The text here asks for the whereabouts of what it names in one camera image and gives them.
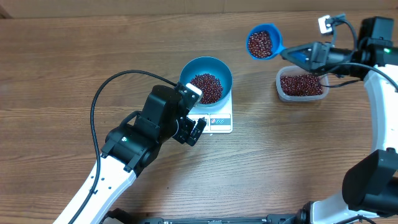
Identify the red beans in bowl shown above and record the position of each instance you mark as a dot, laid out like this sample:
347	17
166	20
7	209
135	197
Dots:
210	86

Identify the white digital kitchen scale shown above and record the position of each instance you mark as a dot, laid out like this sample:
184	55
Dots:
219	117

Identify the red beans in container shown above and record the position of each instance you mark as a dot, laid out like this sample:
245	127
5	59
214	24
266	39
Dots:
301	85

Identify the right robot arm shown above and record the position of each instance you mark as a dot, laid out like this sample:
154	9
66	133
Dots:
369	188

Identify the blue plastic measuring scoop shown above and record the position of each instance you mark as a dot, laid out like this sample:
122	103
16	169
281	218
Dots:
276	38

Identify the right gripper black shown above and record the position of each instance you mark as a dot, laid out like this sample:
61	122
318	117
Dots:
315	52

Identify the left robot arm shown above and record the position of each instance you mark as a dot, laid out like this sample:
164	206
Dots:
132	146

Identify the red beans in scoop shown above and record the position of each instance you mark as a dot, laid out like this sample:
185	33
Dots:
260	44

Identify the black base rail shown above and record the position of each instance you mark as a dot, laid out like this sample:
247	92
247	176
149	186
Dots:
119	216

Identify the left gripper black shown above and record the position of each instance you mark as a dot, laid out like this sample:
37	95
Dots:
188	126

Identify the teal round bowl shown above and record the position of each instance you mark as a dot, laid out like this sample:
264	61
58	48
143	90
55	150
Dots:
209	65

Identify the clear plastic food container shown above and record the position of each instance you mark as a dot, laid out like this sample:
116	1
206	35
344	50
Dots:
294	71

